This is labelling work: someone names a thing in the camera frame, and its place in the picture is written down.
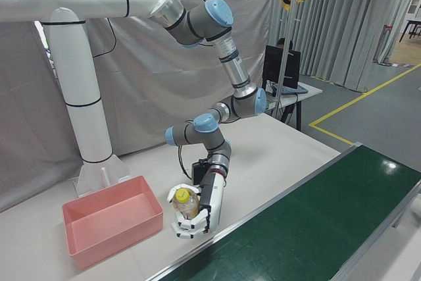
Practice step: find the white desk with black legs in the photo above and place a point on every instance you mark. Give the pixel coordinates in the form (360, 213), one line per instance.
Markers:
(309, 91)

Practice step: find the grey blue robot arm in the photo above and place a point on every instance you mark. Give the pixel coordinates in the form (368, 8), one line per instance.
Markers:
(210, 24)

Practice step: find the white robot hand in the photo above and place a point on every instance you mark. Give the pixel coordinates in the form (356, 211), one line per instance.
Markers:
(213, 202)

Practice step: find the grey blue desk device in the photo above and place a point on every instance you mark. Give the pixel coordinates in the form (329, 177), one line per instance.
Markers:
(296, 90)

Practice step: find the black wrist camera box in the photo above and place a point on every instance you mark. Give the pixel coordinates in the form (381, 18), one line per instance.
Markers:
(199, 172)

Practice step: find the pink plastic basket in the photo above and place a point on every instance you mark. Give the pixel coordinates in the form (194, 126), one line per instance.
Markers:
(108, 215)

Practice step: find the clear bottle with yellow cap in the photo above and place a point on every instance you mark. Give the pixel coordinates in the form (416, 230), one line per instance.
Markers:
(185, 203)

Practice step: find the green conveyor belt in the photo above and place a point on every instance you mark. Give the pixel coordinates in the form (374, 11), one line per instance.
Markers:
(312, 215)

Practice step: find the grey pleated curtain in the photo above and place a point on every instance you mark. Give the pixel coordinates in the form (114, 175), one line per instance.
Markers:
(345, 31)

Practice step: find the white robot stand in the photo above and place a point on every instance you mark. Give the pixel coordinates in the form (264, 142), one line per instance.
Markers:
(82, 96)

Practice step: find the person behind monitor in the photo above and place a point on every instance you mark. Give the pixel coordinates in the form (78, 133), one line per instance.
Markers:
(283, 43)

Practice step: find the black computer monitor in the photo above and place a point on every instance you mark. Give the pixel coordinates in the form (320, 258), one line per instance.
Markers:
(276, 64)

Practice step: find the grey backdrop cloth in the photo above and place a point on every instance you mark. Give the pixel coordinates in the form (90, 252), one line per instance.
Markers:
(148, 80)

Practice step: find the dark wooden chair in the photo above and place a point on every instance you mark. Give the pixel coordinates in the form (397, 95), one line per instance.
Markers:
(411, 22)

